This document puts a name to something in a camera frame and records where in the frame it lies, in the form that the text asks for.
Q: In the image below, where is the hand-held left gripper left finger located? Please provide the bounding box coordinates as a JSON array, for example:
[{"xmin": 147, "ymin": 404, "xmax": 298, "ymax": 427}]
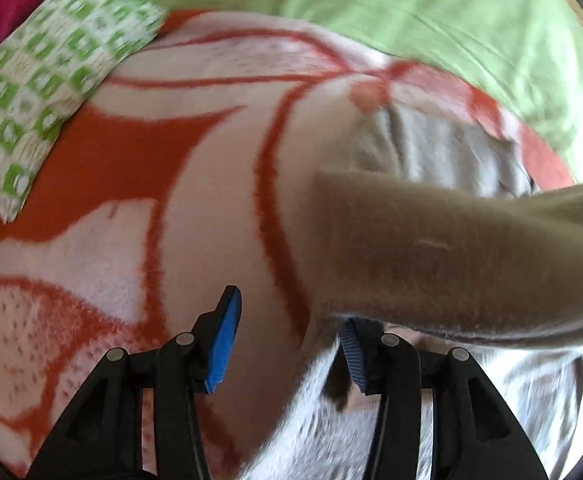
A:
[{"xmin": 26, "ymin": 285, "xmax": 244, "ymax": 480}]

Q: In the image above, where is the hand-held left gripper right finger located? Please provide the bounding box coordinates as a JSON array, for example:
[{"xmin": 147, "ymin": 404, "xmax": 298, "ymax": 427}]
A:
[{"xmin": 339, "ymin": 316, "xmax": 549, "ymax": 480}]

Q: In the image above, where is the beige fleece garment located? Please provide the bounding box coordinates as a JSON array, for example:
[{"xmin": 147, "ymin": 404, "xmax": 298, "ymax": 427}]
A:
[{"xmin": 313, "ymin": 170, "xmax": 583, "ymax": 351}]

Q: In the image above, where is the grey garment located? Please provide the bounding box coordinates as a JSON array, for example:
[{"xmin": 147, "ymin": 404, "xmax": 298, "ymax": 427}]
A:
[{"xmin": 241, "ymin": 104, "xmax": 583, "ymax": 480}]

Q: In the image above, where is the orange and white blanket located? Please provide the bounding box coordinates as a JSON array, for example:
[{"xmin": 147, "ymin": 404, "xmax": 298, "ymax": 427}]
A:
[{"xmin": 0, "ymin": 9, "xmax": 577, "ymax": 480}]

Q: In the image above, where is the green and white patterned pillow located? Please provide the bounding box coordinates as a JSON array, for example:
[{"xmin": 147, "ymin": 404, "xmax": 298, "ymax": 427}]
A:
[{"xmin": 0, "ymin": 0, "xmax": 168, "ymax": 224}]

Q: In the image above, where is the light green bed sheet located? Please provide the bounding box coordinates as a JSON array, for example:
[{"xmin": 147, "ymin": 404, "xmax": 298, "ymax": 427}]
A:
[{"xmin": 98, "ymin": 0, "xmax": 583, "ymax": 186}]

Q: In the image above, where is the magenta cloth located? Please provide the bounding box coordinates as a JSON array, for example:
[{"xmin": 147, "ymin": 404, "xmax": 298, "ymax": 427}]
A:
[{"xmin": 0, "ymin": 0, "xmax": 97, "ymax": 81}]

